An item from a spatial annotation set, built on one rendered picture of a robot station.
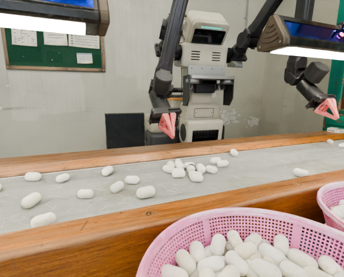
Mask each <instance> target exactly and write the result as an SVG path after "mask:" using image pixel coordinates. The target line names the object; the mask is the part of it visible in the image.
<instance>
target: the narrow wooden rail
mask: <svg viewBox="0 0 344 277"><path fill-rule="evenodd" d="M340 181H344V169H340V170H335V171H329V172H325V173H320V174H314V175H308V176H303V177H299V178H294V179H288V180H282V181H277V182H271V183H267V184H262V185H256V186H251V187H245V188H241V189H235V190H230V191H224V192H219V193H213V194H209V195H203V196H198V197H192V198H187V199H183V200H177V201H172V202H166V203H160V204H155V205H151V206H146V207H140V208H134V209H129V210H123V211H119V212H114V213H108V214H103V215H97V216H93V217H87V218H82V219H76V220H70V221H65V222H61V223H55V224H50V225H44V226H38V227H35V228H29V229H24V230H18V231H12V232H7V233H3V234H0V277H136V274H137V271H138V268H139V265H140V262H141V260H142V258H143V256H144V254H145V252H146V251H147V249H148V248H149V246H150V245H151V243H152V242H153V241H154V239H156V238H157V237H158V235H159V234H160V233H162V232H163V231H164V230H165V229H166V228H168V227H169V226H170V225H172V224H173V223H175V222H177V221H179V220H181V219H182V218H185V217H187V216H189V215H192V214H195V213H199V212H202V211H205V210H211V209H217V208H229V207H247V208H260V209H268V210H274V211H278V212H284V213H288V214H293V215H296V216H299V217H303V218H307V219H310V220H313V221H316V222H318V223H322V224H325V223H326V222H325V218H324V214H323V210H322V209H321V208H320V207H319V205H318V203H317V200H316V196H317V192H318V190H319V189H320V188H321V187H323V186H324V185H327V184H330V183H333V182H340Z"/></svg>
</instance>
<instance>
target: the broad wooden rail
mask: <svg viewBox="0 0 344 277"><path fill-rule="evenodd" d="M328 139H331V140H333V141H337V140H344V133H335V132H328V131H314V132H301V133H294V134H281V135H268V136H256V137H242V138H230V139H223V140H210V141H197V142H184V143H172V144H164V145H152V146H139V147H126V148H113V149H100V150H93V151H80V152H67V153H54V154H42V155H34V156H21V157H9V158H0V178H10V177H16V176H25V174H26V173H28V172H38V173H40V174H44V173H54V172H59V171H69V170H79V169H89V168H98V167H107V166H113V165H123V164H132V163H142V162H152V161H157V160H167V159H176V158H186V157H196V156H205V155H211V154H220V153H230V150H231V149H235V150H236V151H237V152H240V151H249V150H255V149H264V148H274V147H283V146H293V145H303V144H309V143H318V142H327V140H328Z"/></svg>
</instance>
